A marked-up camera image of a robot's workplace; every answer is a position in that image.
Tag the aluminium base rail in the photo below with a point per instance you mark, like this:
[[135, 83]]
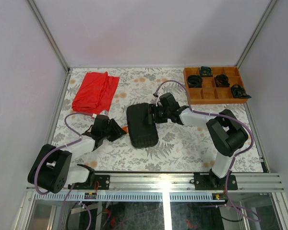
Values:
[[153, 186]]

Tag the black plastic tool case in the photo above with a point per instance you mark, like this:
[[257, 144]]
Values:
[[142, 135]]

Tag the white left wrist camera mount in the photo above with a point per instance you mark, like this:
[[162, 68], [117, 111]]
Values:
[[104, 112]]

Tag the red folded cloth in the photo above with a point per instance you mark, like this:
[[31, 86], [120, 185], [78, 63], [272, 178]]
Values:
[[96, 93]]

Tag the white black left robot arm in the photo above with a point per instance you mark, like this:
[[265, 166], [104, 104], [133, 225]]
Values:
[[52, 170]]

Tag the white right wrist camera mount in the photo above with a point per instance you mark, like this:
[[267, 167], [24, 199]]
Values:
[[158, 102]]

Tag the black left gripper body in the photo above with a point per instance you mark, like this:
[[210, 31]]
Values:
[[104, 134]]

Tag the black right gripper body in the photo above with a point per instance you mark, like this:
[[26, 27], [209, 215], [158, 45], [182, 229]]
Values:
[[162, 116]]

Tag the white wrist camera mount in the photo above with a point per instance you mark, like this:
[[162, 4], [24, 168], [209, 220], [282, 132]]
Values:
[[158, 102], [104, 112]]

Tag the orange compartment tray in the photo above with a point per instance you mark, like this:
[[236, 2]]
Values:
[[210, 93]]

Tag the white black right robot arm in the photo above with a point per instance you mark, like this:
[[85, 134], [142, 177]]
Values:
[[227, 133]]

